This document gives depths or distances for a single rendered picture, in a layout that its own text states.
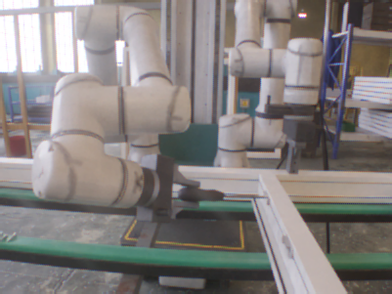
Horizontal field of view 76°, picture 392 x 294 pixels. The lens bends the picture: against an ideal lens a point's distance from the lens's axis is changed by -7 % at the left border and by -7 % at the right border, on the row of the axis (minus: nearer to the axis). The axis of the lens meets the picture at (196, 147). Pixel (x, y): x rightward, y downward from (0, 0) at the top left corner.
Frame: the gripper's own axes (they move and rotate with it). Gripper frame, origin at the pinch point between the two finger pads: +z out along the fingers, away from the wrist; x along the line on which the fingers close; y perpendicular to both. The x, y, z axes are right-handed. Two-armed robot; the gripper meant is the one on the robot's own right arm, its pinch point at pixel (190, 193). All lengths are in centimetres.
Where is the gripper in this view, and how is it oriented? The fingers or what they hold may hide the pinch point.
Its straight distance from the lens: 62.9
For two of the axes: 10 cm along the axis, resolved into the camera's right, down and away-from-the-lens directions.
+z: 6.3, 2.3, 7.4
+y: 7.8, -1.3, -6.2
